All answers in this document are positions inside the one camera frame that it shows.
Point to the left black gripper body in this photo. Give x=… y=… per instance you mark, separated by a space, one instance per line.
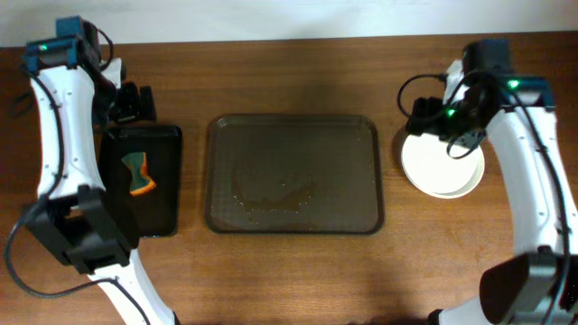
x=133 y=105

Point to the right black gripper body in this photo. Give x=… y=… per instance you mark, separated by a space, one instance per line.
x=419 y=116

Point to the white plate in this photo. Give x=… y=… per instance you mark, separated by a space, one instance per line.
x=469 y=187

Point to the orange green sponge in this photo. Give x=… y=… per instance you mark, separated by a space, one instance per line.
x=141 y=182

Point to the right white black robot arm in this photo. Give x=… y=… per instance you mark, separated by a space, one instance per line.
x=516 y=114

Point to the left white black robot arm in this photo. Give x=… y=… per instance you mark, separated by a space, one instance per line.
x=75 y=217

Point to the small black tray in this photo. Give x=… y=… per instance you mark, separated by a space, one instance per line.
x=155 y=212

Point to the brown serving tray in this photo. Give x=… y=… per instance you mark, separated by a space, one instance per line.
x=276 y=174

